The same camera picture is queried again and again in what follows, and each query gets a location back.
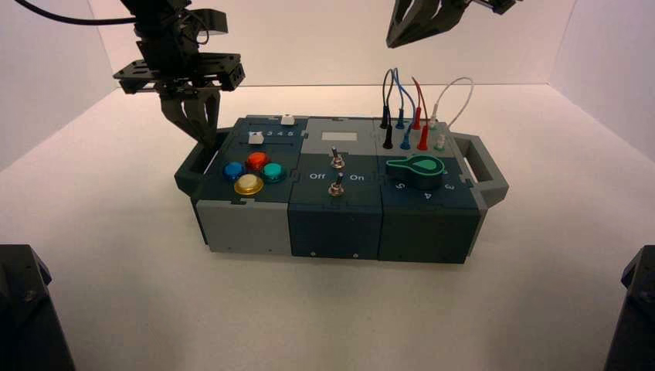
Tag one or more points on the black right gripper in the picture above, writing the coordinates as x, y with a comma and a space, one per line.
499, 5

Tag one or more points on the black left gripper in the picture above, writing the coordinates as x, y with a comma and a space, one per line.
174, 71

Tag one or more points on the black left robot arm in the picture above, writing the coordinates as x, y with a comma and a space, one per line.
153, 18

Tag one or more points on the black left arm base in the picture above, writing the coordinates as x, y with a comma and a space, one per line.
25, 317

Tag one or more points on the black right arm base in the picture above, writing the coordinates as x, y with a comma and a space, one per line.
634, 317

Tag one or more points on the white square slider knob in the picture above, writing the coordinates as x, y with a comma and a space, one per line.
288, 120
255, 138

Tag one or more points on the blue round push button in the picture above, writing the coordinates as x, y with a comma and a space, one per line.
234, 170

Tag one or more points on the orange round push button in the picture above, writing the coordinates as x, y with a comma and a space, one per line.
257, 160

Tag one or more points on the yellow round push button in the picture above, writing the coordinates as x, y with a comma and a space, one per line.
249, 184

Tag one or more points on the teal round push button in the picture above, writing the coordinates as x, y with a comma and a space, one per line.
272, 171

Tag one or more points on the green rotary dial knob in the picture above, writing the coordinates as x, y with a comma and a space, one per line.
422, 170

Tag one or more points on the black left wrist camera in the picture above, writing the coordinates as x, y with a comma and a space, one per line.
214, 21

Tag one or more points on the metal toggle switch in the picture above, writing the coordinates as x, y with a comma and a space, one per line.
335, 188
336, 159

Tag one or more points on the dark teal grey switch box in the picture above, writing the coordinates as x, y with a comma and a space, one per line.
332, 230

